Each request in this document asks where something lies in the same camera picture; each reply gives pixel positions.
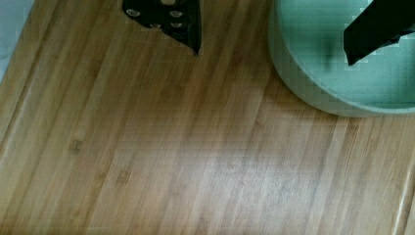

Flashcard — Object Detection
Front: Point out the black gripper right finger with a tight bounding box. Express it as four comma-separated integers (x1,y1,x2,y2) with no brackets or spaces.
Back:
344,0,415,66

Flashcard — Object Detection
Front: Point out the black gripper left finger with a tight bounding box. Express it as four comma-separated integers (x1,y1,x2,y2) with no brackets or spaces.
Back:
122,0,203,56

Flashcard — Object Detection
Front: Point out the light green ceramic cup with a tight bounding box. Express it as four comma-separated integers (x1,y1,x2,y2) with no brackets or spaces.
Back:
268,0,414,118

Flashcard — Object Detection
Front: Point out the bamboo cutting board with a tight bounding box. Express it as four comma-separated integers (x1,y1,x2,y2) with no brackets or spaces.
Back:
0,0,414,235

